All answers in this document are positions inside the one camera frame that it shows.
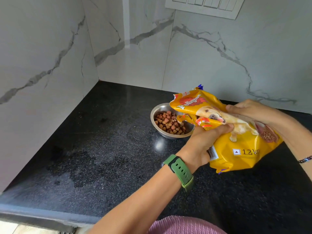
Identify person's left hand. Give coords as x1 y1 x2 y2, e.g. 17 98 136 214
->
176 123 234 174

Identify person's right hand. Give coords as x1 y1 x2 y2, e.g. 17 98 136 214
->
226 99 290 134

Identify yellow dog food bag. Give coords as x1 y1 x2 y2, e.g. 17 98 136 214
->
170 84 284 174

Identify person's right forearm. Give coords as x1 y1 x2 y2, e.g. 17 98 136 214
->
280 114 312 181

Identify person's left forearm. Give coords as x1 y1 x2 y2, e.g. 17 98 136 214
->
86 161 195 234

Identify pile of brown kibble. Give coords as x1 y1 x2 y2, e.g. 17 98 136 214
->
154 111 187 135

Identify steel bowl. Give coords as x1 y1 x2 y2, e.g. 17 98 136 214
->
150 103 195 140

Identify green wristwatch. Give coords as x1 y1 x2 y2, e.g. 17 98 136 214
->
161 154 194 192

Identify pink ribbed garment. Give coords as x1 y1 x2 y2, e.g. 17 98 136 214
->
148 215 227 234

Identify white wall switch panel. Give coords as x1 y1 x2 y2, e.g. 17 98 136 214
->
165 0 246 20

